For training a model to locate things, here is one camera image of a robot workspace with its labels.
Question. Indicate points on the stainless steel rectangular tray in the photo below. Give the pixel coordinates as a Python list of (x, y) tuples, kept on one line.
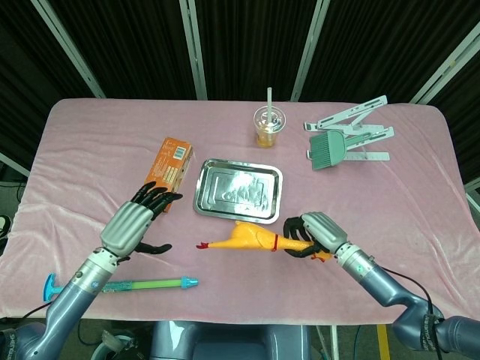
[(238, 191)]

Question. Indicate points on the yellow rubber chicken toy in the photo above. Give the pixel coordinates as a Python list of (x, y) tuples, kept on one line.
[(247, 238)]

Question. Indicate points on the teal dust brush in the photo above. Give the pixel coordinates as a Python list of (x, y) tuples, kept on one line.
[(328, 152)]

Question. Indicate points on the white drinking straw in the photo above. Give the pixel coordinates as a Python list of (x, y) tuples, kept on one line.
[(269, 103)]

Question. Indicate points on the white aluminium frame post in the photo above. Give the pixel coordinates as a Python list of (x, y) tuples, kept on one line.
[(13, 163), (446, 69), (473, 198), (309, 48), (194, 48), (69, 50)]

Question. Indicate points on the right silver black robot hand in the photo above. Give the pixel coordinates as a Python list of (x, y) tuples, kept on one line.
[(326, 230)]

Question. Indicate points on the green blue water squirter toy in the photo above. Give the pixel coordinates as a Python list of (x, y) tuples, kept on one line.
[(157, 284)]

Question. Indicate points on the clear plastic cup orange drink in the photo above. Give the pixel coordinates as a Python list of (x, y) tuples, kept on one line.
[(268, 129)]

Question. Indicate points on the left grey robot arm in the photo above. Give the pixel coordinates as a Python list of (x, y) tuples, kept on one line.
[(71, 300)]

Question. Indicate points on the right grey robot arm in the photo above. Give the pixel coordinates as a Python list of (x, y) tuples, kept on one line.
[(386, 287)]

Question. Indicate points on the grey robot torso base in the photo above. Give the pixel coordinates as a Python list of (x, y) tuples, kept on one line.
[(228, 341)]

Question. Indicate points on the white folding laptop stand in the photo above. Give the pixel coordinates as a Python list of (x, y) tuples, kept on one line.
[(369, 131)]

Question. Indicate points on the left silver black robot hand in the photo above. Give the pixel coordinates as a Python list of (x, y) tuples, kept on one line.
[(125, 228)]

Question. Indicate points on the orange cardboard snack box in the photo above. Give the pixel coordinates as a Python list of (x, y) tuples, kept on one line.
[(170, 165)]

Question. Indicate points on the black pleated curtain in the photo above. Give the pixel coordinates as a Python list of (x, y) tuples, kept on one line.
[(255, 41)]

